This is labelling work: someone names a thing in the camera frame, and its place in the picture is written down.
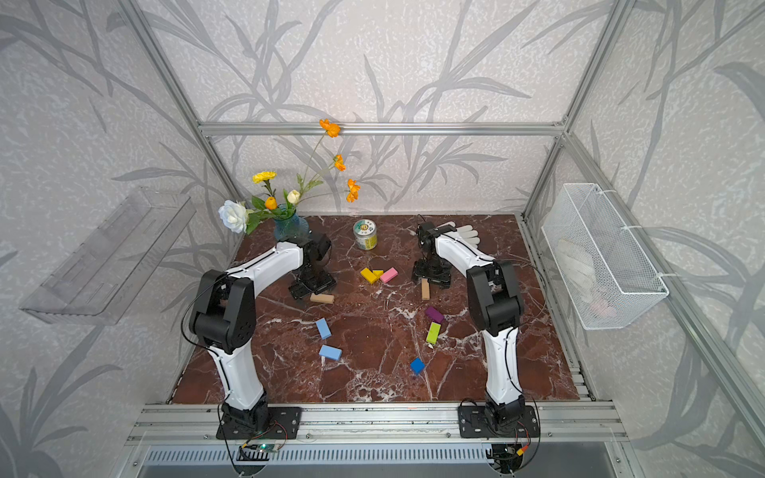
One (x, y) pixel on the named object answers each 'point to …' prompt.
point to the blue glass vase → (286, 227)
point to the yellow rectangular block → (368, 275)
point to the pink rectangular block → (389, 275)
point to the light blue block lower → (331, 352)
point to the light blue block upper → (323, 329)
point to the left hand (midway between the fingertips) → (324, 294)
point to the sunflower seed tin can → (366, 231)
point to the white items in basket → (579, 266)
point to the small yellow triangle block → (378, 273)
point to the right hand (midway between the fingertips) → (425, 282)
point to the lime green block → (433, 333)
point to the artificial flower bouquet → (243, 217)
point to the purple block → (434, 314)
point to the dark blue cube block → (417, 365)
